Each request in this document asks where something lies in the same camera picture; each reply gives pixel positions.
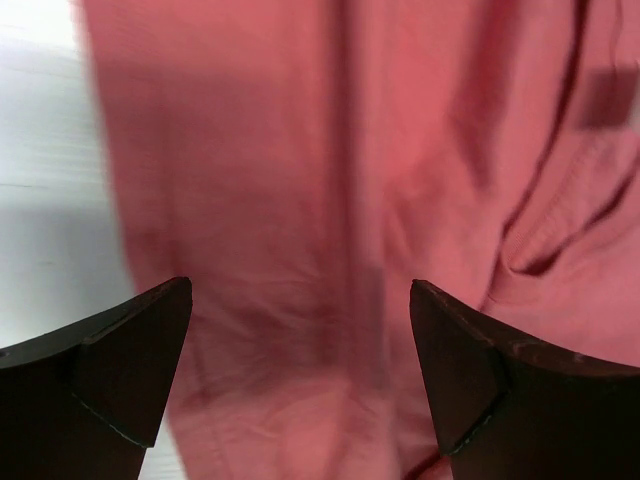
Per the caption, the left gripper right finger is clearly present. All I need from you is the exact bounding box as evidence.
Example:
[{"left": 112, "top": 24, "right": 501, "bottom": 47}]
[{"left": 410, "top": 280, "right": 639, "bottom": 479}]

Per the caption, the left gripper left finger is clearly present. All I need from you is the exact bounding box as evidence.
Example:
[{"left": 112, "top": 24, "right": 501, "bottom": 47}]
[{"left": 1, "top": 277, "right": 192, "bottom": 480}]

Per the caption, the salmon pink t-shirt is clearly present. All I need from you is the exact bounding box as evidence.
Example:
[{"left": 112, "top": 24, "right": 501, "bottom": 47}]
[{"left": 82, "top": 1, "right": 639, "bottom": 479}]

